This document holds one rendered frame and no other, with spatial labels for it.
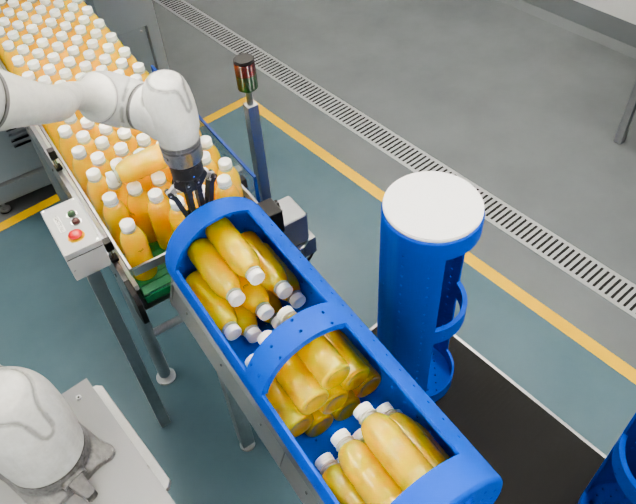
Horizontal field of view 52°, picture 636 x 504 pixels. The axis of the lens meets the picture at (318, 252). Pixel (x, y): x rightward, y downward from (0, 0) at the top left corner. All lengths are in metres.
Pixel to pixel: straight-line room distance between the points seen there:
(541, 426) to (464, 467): 1.32
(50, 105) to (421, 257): 1.04
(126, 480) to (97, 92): 0.77
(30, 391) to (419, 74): 3.39
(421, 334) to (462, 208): 0.45
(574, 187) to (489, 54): 1.27
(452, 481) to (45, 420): 0.70
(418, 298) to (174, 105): 0.92
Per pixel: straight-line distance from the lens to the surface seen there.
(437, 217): 1.78
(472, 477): 1.18
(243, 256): 1.50
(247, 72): 2.00
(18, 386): 1.24
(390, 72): 4.22
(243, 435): 2.44
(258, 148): 2.18
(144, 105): 1.39
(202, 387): 2.72
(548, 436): 2.47
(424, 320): 1.99
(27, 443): 1.25
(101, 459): 1.41
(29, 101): 1.08
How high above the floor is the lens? 2.29
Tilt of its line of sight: 48 degrees down
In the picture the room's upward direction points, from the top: 4 degrees counter-clockwise
